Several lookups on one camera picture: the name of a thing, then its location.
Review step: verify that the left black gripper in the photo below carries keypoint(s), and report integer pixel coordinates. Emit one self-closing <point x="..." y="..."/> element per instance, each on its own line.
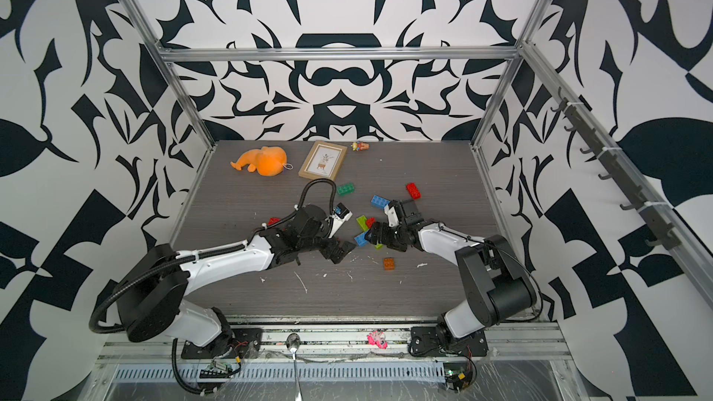
<point x="330" y="251"/>

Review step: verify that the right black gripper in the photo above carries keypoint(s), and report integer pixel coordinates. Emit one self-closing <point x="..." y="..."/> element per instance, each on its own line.
<point x="381" y="239"/>

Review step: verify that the blue lego brick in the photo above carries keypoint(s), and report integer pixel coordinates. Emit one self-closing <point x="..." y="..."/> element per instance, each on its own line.
<point x="361" y="239"/>
<point x="379" y="202"/>

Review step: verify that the lime lego brick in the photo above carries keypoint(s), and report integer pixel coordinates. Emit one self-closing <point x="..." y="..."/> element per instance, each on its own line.
<point x="362" y="223"/>

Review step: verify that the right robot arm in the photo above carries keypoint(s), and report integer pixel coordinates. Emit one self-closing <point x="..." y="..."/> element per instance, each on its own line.
<point x="497" y="286"/>

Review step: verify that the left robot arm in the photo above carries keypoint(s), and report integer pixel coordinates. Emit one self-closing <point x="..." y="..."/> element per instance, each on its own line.
<point x="151" y="299"/>

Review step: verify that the orange square lego right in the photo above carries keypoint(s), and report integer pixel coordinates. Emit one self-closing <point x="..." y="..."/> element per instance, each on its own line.
<point x="389" y="263"/>

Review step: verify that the dark green lego brick centre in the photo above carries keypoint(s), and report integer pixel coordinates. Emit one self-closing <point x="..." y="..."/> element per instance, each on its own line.
<point x="346" y="189"/>

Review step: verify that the small toy figure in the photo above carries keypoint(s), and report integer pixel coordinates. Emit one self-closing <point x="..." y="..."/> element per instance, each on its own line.
<point x="359" y="146"/>

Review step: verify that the metal spoon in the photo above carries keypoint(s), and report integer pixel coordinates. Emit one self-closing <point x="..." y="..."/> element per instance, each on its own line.
<point x="293" y="343"/>

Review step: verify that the orange plush toy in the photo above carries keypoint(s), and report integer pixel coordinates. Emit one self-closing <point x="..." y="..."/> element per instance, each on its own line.
<point x="267" y="161"/>

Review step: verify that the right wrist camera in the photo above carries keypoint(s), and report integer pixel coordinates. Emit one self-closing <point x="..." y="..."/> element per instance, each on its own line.
<point x="392" y="215"/>

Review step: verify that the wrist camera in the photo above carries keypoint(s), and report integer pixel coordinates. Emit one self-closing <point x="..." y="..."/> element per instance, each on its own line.
<point x="392" y="215"/>
<point x="340" y="215"/>

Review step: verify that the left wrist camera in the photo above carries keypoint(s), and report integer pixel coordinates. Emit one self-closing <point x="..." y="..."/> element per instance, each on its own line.
<point x="340" y="215"/>

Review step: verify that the wooden picture frame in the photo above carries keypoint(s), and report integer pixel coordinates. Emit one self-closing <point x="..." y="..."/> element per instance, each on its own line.
<point x="323" y="161"/>

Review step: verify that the pink toy on rail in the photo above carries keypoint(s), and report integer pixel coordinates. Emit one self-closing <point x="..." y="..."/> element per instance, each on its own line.
<point x="377" y="338"/>

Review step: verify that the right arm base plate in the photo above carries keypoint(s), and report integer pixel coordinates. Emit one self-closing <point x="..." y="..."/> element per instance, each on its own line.
<point x="434" y="341"/>

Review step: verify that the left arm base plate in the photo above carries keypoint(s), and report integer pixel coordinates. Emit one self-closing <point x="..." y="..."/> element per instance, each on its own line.
<point x="241" y="343"/>

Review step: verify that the wall hook rack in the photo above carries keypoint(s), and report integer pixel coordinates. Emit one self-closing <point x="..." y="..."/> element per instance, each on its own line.
<point x="619" y="168"/>

